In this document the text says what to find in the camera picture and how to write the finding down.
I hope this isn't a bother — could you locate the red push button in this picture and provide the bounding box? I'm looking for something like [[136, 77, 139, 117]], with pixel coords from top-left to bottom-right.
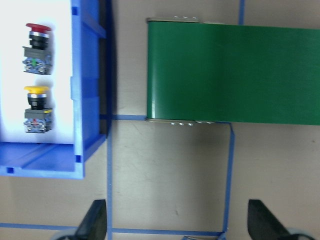
[[22, 23, 52, 75]]

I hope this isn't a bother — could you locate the green conveyor belt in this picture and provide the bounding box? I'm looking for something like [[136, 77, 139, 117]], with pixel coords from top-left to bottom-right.
[[147, 19, 320, 125]]

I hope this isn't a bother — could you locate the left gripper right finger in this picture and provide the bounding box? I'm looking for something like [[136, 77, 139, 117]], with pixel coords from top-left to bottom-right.
[[247, 199, 295, 240]]

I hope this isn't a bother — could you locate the yellow push button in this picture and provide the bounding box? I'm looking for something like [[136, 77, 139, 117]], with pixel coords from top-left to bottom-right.
[[23, 85, 53, 134]]

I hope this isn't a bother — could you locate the white foam pad source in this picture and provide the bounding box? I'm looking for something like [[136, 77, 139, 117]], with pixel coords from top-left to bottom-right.
[[0, 0, 74, 144]]

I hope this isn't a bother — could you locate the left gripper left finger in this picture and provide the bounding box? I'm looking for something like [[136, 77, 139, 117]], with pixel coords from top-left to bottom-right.
[[74, 199, 107, 240]]

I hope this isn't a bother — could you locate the blue source bin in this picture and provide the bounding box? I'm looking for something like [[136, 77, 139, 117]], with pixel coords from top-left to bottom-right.
[[0, 0, 107, 179]]

